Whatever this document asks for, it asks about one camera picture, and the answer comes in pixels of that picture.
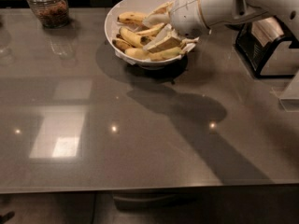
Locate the front left yellow banana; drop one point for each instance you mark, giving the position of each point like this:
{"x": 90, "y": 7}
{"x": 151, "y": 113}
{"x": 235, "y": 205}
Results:
{"x": 137, "y": 53}

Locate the clear glass at left edge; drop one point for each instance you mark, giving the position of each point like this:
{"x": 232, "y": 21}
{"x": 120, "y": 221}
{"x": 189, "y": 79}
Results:
{"x": 6, "y": 55}

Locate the top yellow banana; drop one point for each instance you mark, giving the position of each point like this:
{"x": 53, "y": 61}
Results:
{"x": 132, "y": 18}

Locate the middle left yellow banana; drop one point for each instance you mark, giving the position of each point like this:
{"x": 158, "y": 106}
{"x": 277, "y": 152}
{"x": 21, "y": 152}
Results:
{"x": 138, "y": 41}

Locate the thin centre yellow banana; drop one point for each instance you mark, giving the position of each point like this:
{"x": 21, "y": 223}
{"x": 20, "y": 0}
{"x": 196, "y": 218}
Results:
{"x": 153, "y": 31}

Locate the white bowl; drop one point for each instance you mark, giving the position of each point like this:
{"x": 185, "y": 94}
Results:
{"x": 112, "y": 26}

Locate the black wire bread basket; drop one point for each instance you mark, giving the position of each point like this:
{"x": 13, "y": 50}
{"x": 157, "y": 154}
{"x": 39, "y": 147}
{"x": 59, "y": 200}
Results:
{"x": 269, "y": 49}

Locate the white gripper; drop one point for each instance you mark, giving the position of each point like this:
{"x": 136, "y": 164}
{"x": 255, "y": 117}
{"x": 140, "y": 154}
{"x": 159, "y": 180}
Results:
{"x": 186, "y": 13}

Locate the small left yellow banana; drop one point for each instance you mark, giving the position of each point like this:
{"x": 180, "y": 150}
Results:
{"x": 121, "y": 44}

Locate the front right yellow banana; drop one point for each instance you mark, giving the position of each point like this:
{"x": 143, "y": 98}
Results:
{"x": 166, "y": 54}

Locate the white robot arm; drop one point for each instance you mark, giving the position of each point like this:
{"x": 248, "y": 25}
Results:
{"x": 285, "y": 10}

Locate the left glass cereal jar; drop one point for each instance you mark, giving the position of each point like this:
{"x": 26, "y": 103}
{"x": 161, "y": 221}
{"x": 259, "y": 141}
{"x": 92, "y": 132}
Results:
{"x": 51, "y": 13}

